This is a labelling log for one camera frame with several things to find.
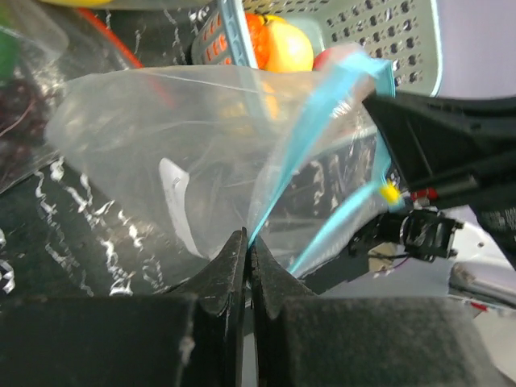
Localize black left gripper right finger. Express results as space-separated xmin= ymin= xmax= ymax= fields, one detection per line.
xmin=247 ymin=239 xmax=505 ymax=386

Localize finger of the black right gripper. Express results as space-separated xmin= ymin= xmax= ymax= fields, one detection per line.
xmin=363 ymin=93 xmax=515 ymax=209

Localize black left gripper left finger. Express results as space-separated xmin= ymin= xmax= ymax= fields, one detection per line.
xmin=1 ymin=230 xmax=247 ymax=386

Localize clear zip bag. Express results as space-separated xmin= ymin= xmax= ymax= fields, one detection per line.
xmin=0 ymin=0 xmax=174 ymax=194
xmin=44 ymin=44 xmax=400 ymax=298
xmin=42 ymin=0 xmax=211 ymax=10

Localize yellow pear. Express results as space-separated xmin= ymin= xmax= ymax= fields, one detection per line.
xmin=265 ymin=19 xmax=314 ymax=73

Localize dark red grapes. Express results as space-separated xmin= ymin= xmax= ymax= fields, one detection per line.
xmin=1 ymin=78 xmax=56 ymax=173

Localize clear zip top bag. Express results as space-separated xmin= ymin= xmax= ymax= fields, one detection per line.
xmin=0 ymin=0 xmax=174 ymax=194

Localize orange carrot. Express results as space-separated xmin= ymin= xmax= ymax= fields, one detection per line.
xmin=245 ymin=13 xmax=270 ymax=69

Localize teal plastic basket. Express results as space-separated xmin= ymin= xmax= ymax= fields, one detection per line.
xmin=191 ymin=0 xmax=443 ymax=96

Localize orange peach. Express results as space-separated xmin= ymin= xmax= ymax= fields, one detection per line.
xmin=313 ymin=45 xmax=359 ymax=71

